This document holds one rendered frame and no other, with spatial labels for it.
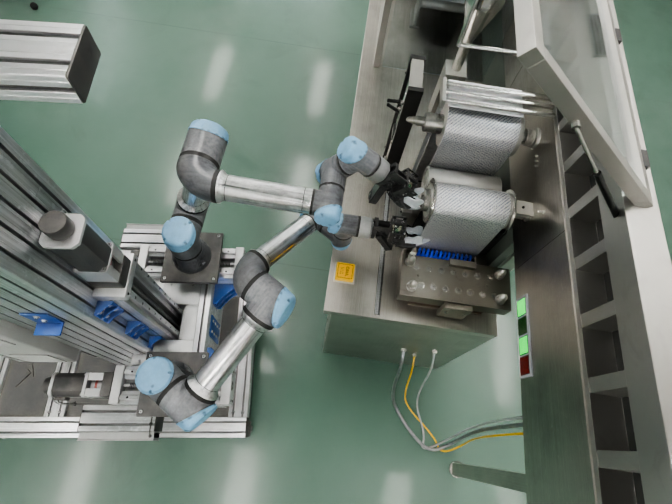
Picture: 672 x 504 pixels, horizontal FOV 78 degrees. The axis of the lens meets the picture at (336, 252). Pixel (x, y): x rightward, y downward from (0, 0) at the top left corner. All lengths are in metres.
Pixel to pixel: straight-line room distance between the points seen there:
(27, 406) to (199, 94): 2.25
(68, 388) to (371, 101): 1.73
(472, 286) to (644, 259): 0.65
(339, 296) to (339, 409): 0.97
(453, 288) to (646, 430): 0.76
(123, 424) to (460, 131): 1.56
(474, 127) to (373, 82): 0.88
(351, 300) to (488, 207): 0.59
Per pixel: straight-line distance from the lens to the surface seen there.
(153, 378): 1.45
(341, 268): 1.61
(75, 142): 3.44
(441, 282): 1.55
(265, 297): 1.29
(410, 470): 2.48
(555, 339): 1.27
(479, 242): 1.54
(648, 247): 1.11
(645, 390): 1.02
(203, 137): 1.28
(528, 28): 0.78
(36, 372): 2.58
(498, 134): 1.48
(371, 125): 2.03
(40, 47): 0.66
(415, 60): 1.53
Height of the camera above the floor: 2.41
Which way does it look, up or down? 66 degrees down
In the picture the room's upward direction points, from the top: 10 degrees clockwise
